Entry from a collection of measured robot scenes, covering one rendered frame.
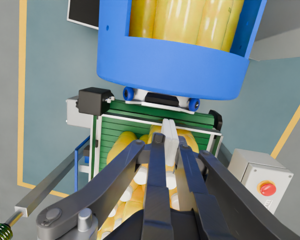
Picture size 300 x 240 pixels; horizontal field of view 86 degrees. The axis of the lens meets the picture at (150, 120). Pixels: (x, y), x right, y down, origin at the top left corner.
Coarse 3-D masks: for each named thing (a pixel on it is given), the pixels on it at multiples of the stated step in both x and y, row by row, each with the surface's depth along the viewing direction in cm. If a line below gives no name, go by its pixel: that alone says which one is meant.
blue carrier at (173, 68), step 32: (128, 0) 20; (256, 0) 29; (128, 32) 21; (256, 32) 28; (128, 64) 22; (160, 64) 20; (192, 64) 20; (224, 64) 21; (192, 96) 22; (224, 96) 23
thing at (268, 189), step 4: (264, 184) 39; (268, 184) 38; (272, 184) 38; (260, 188) 39; (264, 188) 39; (268, 188) 38; (272, 188) 38; (260, 192) 39; (264, 192) 39; (268, 192) 39; (272, 192) 39
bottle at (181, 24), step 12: (168, 0) 22; (180, 0) 21; (192, 0) 21; (204, 0) 23; (156, 12) 24; (168, 12) 22; (180, 12) 22; (192, 12) 22; (156, 24) 24; (168, 24) 22; (180, 24) 22; (192, 24) 22; (156, 36) 24; (168, 36) 23; (180, 36) 23; (192, 36) 23
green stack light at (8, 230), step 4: (0, 224) 41; (4, 224) 41; (0, 228) 40; (4, 228) 41; (8, 228) 41; (0, 232) 40; (4, 232) 40; (8, 232) 41; (0, 236) 39; (4, 236) 40; (8, 236) 41; (12, 236) 42
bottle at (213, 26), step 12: (216, 0) 25; (228, 0) 25; (204, 12) 26; (216, 12) 25; (228, 12) 26; (204, 24) 26; (216, 24) 26; (204, 36) 26; (216, 36) 26; (216, 48) 27
